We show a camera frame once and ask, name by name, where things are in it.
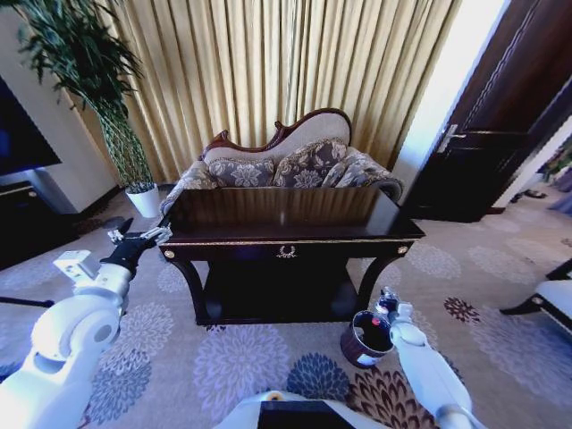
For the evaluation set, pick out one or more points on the floral grey cushion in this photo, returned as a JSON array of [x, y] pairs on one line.
[[241, 173], [308, 165]]

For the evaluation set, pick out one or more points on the black flat television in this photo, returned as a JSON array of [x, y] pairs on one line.
[[22, 134]]

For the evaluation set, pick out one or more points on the golden pleated curtain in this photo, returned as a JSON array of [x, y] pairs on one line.
[[268, 67]]

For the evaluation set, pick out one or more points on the dark wooden console table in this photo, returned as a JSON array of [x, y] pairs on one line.
[[286, 232]]

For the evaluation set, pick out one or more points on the tall green potted plant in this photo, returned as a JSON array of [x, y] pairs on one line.
[[89, 67]]

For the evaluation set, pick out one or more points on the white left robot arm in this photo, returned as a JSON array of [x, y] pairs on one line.
[[67, 330]]

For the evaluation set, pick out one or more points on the white plant pot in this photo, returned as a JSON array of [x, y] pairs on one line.
[[144, 201]]

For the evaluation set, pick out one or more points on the dark television cabinet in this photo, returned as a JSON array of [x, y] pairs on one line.
[[27, 223]]

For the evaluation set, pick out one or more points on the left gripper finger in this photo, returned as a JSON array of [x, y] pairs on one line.
[[155, 234], [123, 229]]

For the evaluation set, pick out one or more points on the dark brown wooden door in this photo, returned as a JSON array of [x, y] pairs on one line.
[[487, 111]]

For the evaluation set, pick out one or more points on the beige carved-frame sofa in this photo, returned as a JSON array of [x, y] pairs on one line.
[[308, 134]]

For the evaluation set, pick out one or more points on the dark-framed white seat chair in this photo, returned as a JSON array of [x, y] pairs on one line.
[[547, 295]]

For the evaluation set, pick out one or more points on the dark red trash bin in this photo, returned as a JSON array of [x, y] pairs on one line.
[[359, 346]]

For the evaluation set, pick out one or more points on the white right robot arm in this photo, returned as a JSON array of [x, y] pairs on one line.
[[429, 371]]

